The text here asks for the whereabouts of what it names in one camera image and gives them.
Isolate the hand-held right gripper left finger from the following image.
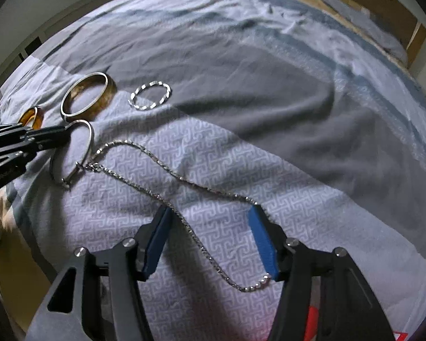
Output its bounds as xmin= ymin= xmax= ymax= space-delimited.
xmin=25 ymin=204 xmax=174 ymax=341

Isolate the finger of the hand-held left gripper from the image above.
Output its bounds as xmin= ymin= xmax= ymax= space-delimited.
xmin=0 ymin=151 xmax=36 ymax=190
xmin=0 ymin=124 xmax=73 ymax=160

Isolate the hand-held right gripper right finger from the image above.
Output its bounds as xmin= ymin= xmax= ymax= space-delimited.
xmin=247 ymin=206 xmax=394 ymax=341

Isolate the amber bangle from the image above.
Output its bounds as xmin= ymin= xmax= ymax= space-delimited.
xmin=18 ymin=106 xmax=45 ymax=130

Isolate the silver chain necklace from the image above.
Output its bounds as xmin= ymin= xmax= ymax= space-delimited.
xmin=82 ymin=140 xmax=274 ymax=294

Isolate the thin silver bangle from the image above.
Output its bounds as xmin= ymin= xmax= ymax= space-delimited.
xmin=50 ymin=120 xmax=94 ymax=190

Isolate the wide gold bangle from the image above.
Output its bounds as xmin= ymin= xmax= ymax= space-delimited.
xmin=60 ymin=72 xmax=118 ymax=126

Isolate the twisted silver bracelet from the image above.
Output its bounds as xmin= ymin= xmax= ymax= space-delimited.
xmin=129 ymin=82 xmax=173 ymax=111

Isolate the striped duvet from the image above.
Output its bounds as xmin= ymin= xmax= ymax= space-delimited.
xmin=0 ymin=0 xmax=426 ymax=341

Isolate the wooden headboard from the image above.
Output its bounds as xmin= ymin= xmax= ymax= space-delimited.
xmin=341 ymin=0 xmax=426 ymax=72

